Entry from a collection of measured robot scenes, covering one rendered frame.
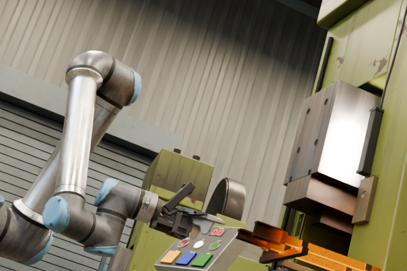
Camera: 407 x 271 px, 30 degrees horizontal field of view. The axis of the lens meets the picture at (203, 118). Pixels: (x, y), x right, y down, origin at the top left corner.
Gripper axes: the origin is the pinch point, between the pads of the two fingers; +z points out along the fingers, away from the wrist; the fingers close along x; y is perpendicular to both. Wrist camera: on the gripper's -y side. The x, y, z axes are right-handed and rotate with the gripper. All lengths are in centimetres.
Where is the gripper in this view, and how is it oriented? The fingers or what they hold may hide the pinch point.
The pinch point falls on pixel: (218, 225)
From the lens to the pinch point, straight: 228.4
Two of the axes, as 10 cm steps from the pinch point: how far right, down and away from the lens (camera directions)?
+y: -2.7, 9.0, -3.5
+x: 2.9, -2.7, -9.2
